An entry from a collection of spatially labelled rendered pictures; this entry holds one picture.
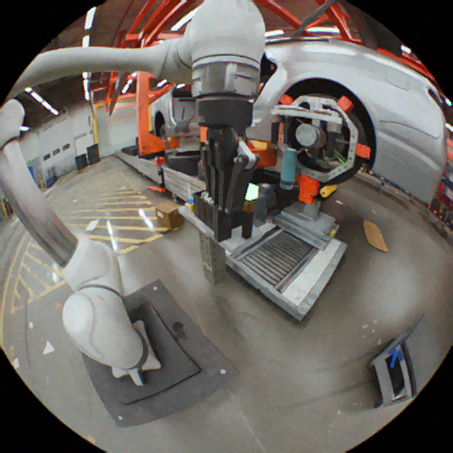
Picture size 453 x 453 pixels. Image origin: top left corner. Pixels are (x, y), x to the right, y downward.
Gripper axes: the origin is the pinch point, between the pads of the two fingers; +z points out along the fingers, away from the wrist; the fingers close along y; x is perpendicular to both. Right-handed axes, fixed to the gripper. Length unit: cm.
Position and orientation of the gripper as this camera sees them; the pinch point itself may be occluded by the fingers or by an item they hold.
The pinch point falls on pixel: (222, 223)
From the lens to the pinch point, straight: 30.0
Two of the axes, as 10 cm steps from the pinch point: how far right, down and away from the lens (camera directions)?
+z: -0.2, 8.0, 6.0
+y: 5.2, 5.2, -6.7
